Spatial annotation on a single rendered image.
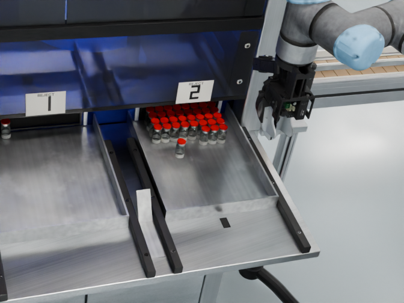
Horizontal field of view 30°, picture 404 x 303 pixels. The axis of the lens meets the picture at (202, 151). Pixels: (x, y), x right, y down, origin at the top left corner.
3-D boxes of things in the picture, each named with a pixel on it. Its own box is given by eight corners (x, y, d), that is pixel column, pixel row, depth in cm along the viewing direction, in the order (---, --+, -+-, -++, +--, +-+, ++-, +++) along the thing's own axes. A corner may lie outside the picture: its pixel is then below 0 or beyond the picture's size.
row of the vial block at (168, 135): (149, 138, 180) (152, 123, 177) (220, 131, 186) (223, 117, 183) (152, 144, 179) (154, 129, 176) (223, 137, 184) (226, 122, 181)
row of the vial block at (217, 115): (147, 132, 182) (149, 118, 179) (217, 125, 187) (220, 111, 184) (149, 138, 180) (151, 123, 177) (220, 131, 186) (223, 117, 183)
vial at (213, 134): (205, 139, 183) (208, 124, 180) (214, 138, 184) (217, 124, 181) (208, 145, 181) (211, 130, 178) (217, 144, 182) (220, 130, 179)
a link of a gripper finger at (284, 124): (279, 154, 151) (288, 118, 145) (267, 135, 155) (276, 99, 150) (293, 152, 152) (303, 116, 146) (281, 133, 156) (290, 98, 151)
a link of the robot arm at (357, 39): (406, 24, 127) (359, -6, 133) (361, 39, 121) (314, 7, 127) (392, 63, 132) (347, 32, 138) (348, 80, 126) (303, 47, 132)
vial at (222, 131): (214, 138, 184) (217, 124, 181) (223, 137, 184) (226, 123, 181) (217, 144, 182) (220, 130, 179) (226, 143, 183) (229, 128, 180)
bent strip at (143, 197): (133, 209, 162) (136, 189, 158) (146, 207, 163) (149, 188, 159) (151, 258, 152) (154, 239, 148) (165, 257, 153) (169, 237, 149)
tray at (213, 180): (126, 122, 184) (127, 110, 182) (225, 113, 192) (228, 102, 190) (164, 222, 160) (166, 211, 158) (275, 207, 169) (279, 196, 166)
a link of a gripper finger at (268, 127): (264, 156, 150) (273, 119, 144) (254, 137, 154) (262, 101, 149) (279, 154, 151) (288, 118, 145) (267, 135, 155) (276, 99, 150)
